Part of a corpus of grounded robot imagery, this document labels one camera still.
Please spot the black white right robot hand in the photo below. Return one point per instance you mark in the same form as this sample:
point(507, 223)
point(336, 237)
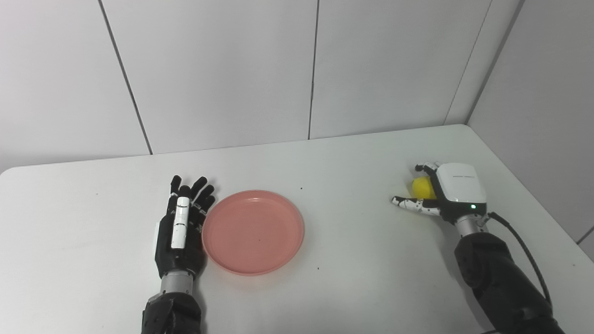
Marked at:
point(459, 185)

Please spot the pink round plate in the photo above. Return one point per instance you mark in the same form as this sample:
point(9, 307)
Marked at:
point(253, 232)

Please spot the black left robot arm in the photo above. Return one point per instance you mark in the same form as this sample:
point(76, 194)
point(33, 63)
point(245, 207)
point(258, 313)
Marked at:
point(174, 308)

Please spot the yellow lemon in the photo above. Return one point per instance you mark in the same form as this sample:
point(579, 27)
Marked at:
point(422, 188)

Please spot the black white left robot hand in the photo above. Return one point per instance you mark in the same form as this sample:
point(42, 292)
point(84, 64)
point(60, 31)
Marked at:
point(178, 255)

